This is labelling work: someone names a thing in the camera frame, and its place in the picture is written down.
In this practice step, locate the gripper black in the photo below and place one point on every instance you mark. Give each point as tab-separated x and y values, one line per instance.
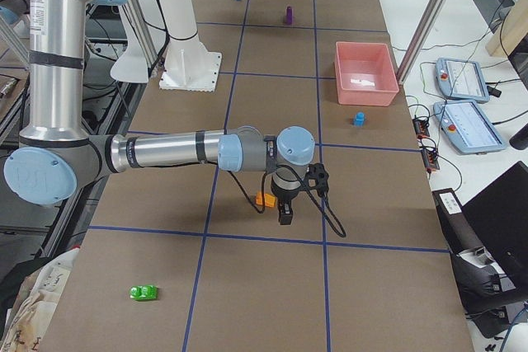
283	196

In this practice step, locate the orange block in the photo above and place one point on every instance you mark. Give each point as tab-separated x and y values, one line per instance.
265	199

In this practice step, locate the small blue block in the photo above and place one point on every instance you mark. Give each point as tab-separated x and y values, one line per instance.
359	119

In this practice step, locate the purple block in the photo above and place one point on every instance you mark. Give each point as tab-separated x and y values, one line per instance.
289	16

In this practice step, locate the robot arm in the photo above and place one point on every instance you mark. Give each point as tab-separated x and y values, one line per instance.
57	156

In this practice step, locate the pink plastic box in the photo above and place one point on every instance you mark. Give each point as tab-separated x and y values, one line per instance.
364	74

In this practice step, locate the usb hub near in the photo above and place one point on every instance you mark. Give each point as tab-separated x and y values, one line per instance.
430	161

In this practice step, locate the usb hub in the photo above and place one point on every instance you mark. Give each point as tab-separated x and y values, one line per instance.
421	128
430	161

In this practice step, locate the usb hub far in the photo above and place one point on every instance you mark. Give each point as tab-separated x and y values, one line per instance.
421	128

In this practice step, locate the green block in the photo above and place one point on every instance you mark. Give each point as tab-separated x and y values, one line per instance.
145	292

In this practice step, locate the near teach pendant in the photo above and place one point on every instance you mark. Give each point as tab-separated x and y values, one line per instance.
467	128

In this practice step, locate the teach pendant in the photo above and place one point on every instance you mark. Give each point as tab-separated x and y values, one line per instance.
459	79
467	128

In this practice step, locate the far teach pendant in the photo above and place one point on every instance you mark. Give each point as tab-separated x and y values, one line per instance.
459	79

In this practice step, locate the cloth bag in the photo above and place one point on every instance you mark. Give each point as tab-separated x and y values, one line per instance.
36	302

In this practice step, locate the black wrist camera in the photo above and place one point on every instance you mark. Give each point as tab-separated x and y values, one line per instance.
317	178

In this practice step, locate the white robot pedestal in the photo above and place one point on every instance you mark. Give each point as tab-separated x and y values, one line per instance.
188	65

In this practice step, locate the aluminium frame post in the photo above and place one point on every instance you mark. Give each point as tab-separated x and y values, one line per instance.
419	37

